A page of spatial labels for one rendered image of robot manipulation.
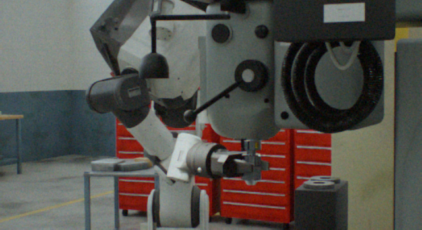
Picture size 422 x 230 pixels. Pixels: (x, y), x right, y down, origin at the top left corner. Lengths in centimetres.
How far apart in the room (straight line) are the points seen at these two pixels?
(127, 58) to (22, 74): 1032
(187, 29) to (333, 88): 68
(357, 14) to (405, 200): 39
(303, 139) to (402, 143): 506
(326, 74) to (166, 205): 102
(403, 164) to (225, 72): 45
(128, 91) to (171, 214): 56
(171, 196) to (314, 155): 414
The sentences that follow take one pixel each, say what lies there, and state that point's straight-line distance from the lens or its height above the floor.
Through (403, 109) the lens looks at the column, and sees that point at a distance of 140.
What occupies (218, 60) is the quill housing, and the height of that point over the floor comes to 149.
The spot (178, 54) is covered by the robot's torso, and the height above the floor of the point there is 152.
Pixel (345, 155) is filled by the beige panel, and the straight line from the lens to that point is 341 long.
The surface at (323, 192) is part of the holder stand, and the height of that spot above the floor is 112.
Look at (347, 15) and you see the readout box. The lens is 122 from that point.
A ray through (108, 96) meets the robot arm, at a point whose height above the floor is 140.
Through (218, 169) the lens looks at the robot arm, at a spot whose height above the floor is 123.
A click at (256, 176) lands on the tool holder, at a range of 167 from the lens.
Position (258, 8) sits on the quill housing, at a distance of 157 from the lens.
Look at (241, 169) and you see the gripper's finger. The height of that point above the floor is 124.
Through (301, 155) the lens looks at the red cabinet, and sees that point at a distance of 648.
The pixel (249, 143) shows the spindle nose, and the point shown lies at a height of 130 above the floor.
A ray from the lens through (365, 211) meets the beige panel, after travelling 342.
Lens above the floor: 146
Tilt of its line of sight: 3 degrees down
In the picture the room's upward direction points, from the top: straight up
